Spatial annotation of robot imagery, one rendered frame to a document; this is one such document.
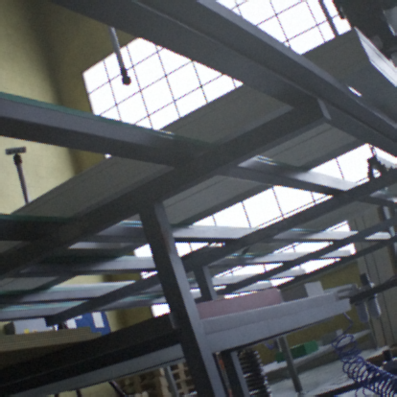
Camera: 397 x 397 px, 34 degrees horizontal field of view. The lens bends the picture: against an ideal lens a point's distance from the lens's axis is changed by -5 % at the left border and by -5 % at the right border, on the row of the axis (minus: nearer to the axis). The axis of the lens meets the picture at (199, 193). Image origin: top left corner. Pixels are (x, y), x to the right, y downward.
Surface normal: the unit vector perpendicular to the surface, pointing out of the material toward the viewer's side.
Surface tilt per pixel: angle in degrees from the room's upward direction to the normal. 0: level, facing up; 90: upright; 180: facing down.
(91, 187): 90
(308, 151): 90
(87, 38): 90
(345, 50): 90
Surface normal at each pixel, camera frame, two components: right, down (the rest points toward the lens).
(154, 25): 0.30, 0.92
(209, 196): -0.50, -0.07
